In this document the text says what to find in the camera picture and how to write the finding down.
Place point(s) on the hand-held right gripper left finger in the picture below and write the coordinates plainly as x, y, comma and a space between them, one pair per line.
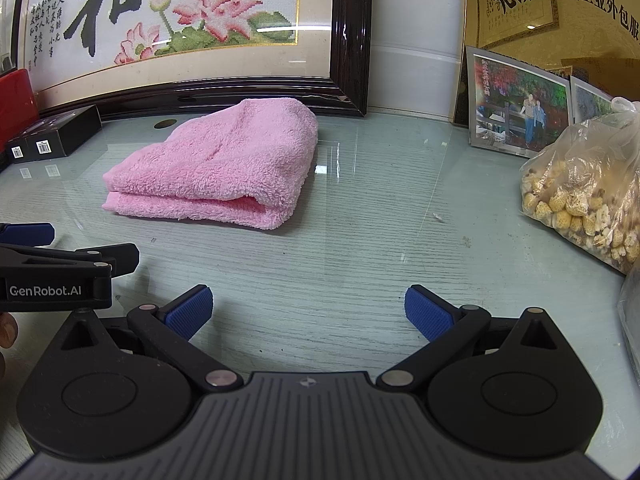
186, 312

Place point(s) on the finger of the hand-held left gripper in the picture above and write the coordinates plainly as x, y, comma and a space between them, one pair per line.
25, 233
122, 256

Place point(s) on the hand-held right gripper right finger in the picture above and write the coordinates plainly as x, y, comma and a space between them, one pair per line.
427, 312

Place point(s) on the pink towel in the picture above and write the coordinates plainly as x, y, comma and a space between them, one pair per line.
215, 160

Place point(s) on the person's left hand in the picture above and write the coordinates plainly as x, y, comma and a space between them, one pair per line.
7, 331

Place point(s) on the black box with barcode label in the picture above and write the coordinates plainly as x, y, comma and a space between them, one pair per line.
65, 130
22, 140

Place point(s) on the red box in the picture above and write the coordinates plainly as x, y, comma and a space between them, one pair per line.
15, 105

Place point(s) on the brown round coin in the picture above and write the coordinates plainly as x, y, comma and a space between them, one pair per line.
166, 124

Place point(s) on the plastic bag of popcorn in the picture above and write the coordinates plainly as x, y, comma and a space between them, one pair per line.
575, 185

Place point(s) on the clear plastic container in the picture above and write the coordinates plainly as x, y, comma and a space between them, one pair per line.
7, 10

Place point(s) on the framed lotus cross-stitch picture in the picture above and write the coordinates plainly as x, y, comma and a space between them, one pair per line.
200, 35

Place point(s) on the large silver photo frame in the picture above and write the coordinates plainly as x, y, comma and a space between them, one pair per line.
520, 105

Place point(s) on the small silver photo frame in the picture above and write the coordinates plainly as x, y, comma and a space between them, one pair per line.
590, 102

